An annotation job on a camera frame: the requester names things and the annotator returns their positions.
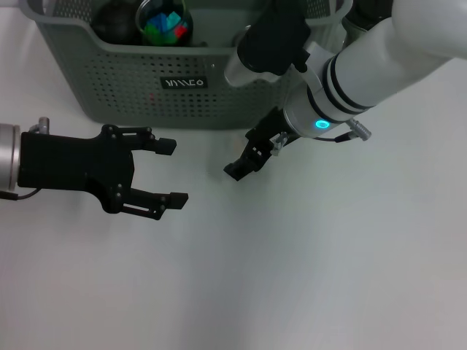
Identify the silver connector stub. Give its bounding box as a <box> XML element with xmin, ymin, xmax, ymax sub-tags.
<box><xmin>28</xmin><ymin>117</ymin><xmax>50</xmax><ymax>134</ymax></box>

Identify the left gripper cable with plug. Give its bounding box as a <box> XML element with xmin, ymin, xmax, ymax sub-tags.
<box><xmin>0</xmin><ymin>188</ymin><xmax>41</xmax><ymax>201</ymax></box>

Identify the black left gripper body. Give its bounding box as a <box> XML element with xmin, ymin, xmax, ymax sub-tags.
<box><xmin>18</xmin><ymin>124</ymin><xmax>136</xmax><ymax>214</ymax></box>

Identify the glass carafe with black lid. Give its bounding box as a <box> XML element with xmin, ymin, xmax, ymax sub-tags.
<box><xmin>342</xmin><ymin>0</ymin><xmax>395</xmax><ymax>39</ymax></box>

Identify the black ceramic teapot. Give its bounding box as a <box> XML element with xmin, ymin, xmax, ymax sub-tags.
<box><xmin>90</xmin><ymin>0</ymin><xmax>142</xmax><ymax>45</ymax></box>

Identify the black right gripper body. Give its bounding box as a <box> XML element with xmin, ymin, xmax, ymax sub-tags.
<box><xmin>244</xmin><ymin>107</ymin><xmax>298</xmax><ymax>158</ymax></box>

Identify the teal square building plate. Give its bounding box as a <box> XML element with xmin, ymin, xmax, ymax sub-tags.
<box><xmin>163</xmin><ymin>12</ymin><xmax>184</xmax><ymax>32</ymax></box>

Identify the grey-green perforated storage bin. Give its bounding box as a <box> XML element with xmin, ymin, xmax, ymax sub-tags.
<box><xmin>17</xmin><ymin>0</ymin><xmax>353</xmax><ymax>131</ymax></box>

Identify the blue square building plate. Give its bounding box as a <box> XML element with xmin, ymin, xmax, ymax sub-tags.
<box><xmin>147</xmin><ymin>13</ymin><xmax>169</xmax><ymax>33</ymax></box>

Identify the glass teacup with black sleeve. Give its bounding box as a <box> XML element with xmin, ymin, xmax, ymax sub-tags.
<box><xmin>134</xmin><ymin>0</ymin><xmax>194</xmax><ymax>47</ymax></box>
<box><xmin>232</xmin><ymin>24</ymin><xmax>252</xmax><ymax>47</ymax></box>

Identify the right gripper cable with plug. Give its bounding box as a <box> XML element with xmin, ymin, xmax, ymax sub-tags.
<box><xmin>270</xmin><ymin>118</ymin><xmax>373</xmax><ymax>157</ymax></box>

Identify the gripper cable with plug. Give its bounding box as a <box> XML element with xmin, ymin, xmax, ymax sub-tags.
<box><xmin>270</xmin><ymin>118</ymin><xmax>373</xmax><ymax>157</ymax></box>
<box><xmin>0</xmin><ymin>188</ymin><xmax>41</xmax><ymax>201</ymax></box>

